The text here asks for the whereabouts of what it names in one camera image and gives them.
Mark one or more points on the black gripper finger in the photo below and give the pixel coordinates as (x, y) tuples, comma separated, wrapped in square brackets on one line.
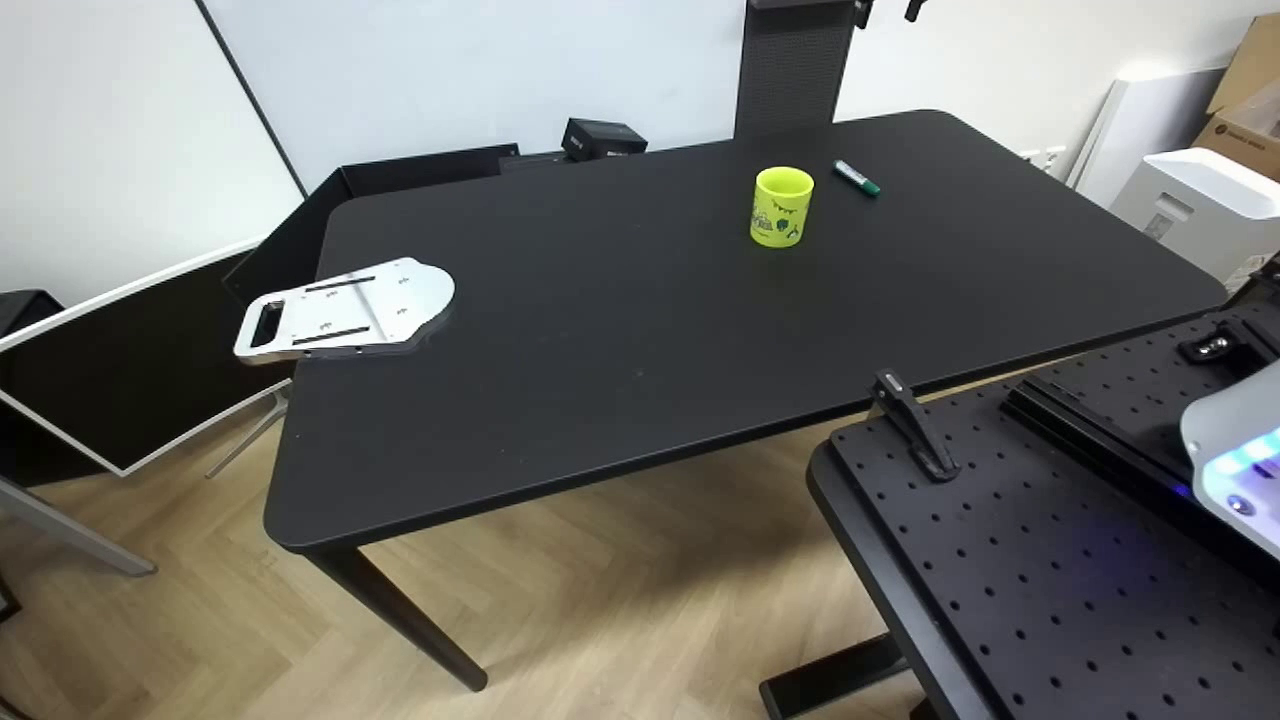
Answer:
[(861, 8), (913, 8)]

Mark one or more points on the black table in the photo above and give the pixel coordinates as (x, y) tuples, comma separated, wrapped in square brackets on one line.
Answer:
[(617, 314)]

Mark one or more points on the small black box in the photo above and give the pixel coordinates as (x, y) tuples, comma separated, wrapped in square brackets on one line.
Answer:
[(598, 142)]

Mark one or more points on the white metal mounting plate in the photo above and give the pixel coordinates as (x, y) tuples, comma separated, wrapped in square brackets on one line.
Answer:
[(354, 311)]

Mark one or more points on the white whiteboard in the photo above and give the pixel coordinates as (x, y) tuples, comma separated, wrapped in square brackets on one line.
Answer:
[(350, 83)]

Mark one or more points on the yellow-green mug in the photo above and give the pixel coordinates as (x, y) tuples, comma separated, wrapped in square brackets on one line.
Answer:
[(780, 203)]

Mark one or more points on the white box appliance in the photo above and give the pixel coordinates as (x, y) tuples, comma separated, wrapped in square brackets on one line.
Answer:
[(1207, 211)]

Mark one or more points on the black vertical column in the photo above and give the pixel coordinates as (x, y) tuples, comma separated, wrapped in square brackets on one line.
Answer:
[(791, 65)]

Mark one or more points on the black mounting plate on cart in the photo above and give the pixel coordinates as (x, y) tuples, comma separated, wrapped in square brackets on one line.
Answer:
[(1120, 404)]

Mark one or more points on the white framed dark panel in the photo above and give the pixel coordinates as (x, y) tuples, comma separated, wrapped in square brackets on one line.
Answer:
[(131, 379)]

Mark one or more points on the white leaning board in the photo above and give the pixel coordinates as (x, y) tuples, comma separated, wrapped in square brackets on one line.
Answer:
[(1140, 113)]

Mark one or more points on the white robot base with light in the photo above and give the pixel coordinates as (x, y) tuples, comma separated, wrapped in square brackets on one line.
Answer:
[(1233, 445)]

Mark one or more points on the cardboard box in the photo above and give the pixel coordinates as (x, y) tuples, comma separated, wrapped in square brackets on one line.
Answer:
[(1247, 111)]

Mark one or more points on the black clamp lever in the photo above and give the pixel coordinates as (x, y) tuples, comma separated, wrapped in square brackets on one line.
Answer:
[(897, 404)]

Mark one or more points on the green marker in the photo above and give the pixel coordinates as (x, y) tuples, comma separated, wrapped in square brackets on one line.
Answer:
[(867, 185)]

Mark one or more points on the black perforated breadboard cart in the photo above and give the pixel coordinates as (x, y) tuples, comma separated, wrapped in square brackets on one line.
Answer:
[(1033, 585)]

